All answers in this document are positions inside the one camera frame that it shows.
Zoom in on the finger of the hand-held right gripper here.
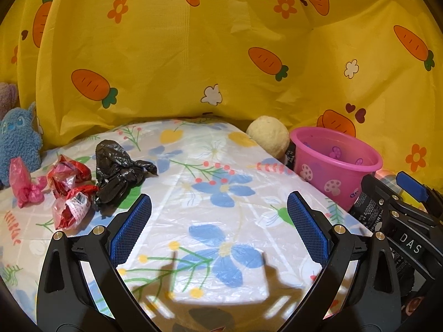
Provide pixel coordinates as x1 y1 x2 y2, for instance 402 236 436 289
395 172 443 215
361 174 404 211

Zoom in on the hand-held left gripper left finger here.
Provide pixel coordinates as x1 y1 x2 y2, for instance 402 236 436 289
35 194 153 332

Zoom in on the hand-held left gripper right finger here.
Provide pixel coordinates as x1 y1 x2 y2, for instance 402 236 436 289
282 190 405 332

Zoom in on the pink mushroom print bucket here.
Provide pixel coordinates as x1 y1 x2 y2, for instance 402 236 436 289
288 126 383 212

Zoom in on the black plastic bag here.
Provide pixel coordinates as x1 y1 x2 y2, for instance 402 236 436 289
95 140 158 209

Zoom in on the red wrapper with white label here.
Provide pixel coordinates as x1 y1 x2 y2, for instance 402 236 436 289
51 185 100 231

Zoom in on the red plastic wrapper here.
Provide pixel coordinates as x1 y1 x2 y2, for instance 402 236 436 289
47 155 92 195

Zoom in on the small pink plastic bag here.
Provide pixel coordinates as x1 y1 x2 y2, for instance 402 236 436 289
9 157 47 209

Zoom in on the floral plastic tablecloth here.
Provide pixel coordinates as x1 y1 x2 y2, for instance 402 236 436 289
0 118 374 332

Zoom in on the beige plush ball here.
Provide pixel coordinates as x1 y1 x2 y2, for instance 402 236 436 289
246 115 290 162

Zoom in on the blue plush toy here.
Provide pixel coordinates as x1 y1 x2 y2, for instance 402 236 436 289
0 102 44 188

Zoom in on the brown teddy bear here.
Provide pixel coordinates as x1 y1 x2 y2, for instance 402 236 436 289
0 82 19 120

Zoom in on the yellow carrot print curtain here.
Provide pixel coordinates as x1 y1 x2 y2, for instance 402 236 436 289
0 0 443 184

